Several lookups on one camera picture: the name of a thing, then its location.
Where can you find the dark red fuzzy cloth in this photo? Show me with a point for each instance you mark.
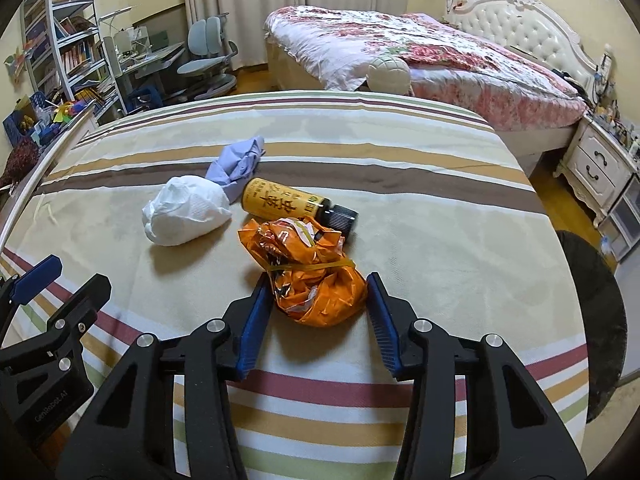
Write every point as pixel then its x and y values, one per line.
pixel 20 160

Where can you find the white bed rail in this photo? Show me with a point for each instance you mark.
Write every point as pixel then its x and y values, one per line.
pixel 45 160

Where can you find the white desk lamp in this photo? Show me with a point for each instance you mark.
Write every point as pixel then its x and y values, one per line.
pixel 117 14

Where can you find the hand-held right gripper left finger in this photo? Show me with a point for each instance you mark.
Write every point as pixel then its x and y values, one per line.
pixel 252 332

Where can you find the colourful paper wall decoration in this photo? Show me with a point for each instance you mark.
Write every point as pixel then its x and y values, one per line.
pixel 17 65

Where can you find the pile of colourful toys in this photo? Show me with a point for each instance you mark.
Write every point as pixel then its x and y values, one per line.
pixel 70 115

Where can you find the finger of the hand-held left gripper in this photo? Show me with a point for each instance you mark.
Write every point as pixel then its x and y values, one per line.
pixel 87 300
pixel 37 274

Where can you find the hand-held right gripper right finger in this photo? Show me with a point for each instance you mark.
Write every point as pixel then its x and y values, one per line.
pixel 385 330

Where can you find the rows of colourful books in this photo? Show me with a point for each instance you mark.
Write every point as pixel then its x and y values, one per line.
pixel 80 55

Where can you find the blue plastic crate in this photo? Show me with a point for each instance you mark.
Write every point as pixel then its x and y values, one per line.
pixel 22 122

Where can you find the clear plastic bottle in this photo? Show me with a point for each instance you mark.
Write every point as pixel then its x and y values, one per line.
pixel 606 246

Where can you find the white crumpled paper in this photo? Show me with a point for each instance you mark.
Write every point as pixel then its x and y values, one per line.
pixel 185 210

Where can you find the black-lined trash bin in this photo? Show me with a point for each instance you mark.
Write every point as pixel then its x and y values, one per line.
pixel 595 320

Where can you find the white bed with tufted headboard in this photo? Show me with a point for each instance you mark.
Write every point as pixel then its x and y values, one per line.
pixel 540 35

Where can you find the striped tablecloth table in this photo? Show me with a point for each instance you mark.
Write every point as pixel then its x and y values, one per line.
pixel 425 220

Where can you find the orange snack bag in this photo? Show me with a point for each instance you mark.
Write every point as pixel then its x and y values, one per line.
pixel 320 280

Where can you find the clutter of small desk items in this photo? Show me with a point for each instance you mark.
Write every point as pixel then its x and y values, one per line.
pixel 620 120

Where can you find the white carved nightstand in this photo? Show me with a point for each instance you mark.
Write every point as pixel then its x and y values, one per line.
pixel 595 170

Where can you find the white study desk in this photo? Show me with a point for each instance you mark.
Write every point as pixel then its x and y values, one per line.
pixel 150 67

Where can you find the light blue office chair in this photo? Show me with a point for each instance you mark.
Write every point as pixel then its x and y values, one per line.
pixel 210 55

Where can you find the purple crumpled cloth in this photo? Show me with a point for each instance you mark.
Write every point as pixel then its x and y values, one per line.
pixel 240 162

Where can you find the clear plastic drawer unit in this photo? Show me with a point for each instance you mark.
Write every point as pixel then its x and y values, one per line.
pixel 625 225

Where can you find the white bookshelf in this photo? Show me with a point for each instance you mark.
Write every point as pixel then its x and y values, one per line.
pixel 55 35

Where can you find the pink floral blanket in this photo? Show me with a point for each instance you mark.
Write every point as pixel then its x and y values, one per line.
pixel 450 60

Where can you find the yellow bottle with black cap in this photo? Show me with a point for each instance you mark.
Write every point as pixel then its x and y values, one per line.
pixel 280 200

